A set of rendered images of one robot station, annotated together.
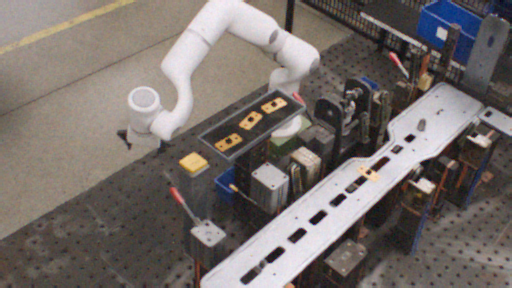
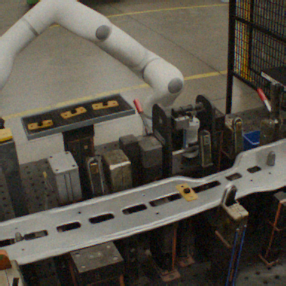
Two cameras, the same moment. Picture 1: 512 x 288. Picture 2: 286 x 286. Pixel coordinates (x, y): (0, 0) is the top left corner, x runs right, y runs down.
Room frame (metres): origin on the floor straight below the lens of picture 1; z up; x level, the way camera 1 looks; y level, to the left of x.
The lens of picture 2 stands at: (0.59, -0.64, 1.84)
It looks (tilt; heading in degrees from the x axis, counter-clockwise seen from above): 32 degrees down; 35
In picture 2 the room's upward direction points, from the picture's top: 1 degrees counter-clockwise
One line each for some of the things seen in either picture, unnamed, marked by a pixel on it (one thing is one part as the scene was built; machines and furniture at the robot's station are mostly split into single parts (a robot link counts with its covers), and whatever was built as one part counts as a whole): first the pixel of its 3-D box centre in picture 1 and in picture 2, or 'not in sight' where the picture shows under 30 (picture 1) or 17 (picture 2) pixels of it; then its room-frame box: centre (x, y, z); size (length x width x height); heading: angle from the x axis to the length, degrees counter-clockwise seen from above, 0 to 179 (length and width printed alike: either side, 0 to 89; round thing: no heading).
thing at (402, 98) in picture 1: (397, 116); (266, 159); (2.01, -0.26, 0.88); 0.07 x 0.06 x 0.35; 58
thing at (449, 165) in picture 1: (439, 189); (276, 231); (1.67, -0.44, 0.84); 0.11 x 0.08 x 0.29; 58
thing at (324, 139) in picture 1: (315, 170); (150, 188); (1.60, 0.03, 0.89); 0.13 x 0.11 x 0.38; 58
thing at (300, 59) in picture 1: (294, 67); (162, 90); (1.93, 0.19, 1.09); 0.19 x 0.12 x 0.24; 63
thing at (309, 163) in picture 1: (300, 195); (119, 205); (1.47, 0.07, 0.89); 0.13 x 0.11 x 0.38; 58
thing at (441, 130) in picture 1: (366, 178); (182, 196); (1.51, -0.15, 1.00); 1.38 x 0.22 x 0.02; 148
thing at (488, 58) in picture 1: (484, 53); not in sight; (2.14, -0.55, 1.17); 0.12 x 0.01 x 0.34; 58
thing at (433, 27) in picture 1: (455, 30); not in sight; (2.40, -0.46, 1.10); 0.30 x 0.17 x 0.13; 53
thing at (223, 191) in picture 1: (232, 187); not in sight; (1.58, 0.33, 0.74); 0.11 x 0.10 x 0.09; 148
